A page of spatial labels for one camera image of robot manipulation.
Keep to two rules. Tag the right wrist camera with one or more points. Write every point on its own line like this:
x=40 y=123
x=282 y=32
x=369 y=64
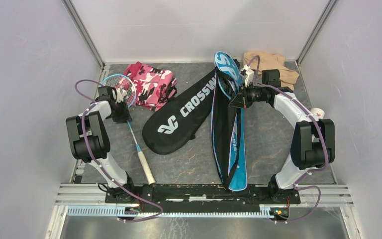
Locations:
x=247 y=75

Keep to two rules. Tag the pink camouflage cloth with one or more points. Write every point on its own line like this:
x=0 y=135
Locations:
x=155 y=87

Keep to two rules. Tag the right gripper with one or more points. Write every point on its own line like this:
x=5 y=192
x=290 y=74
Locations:
x=238 y=101

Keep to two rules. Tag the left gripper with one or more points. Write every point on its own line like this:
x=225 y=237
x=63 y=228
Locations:
x=126 y=117

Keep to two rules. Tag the beige cloth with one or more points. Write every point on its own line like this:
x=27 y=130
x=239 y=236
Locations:
x=261 y=61

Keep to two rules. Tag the blue frame badminton racket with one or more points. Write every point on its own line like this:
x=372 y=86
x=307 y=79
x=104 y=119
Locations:
x=122 y=81

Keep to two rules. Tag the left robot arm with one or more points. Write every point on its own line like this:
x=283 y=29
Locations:
x=89 y=141

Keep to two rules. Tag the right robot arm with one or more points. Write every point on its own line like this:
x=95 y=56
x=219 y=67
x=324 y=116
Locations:
x=312 y=146

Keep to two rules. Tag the black Crossway racket cover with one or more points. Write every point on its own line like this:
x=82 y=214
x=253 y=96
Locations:
x=177 y=122

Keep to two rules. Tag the blue Sport racket cover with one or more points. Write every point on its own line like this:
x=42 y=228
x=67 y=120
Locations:
x=227 y=129

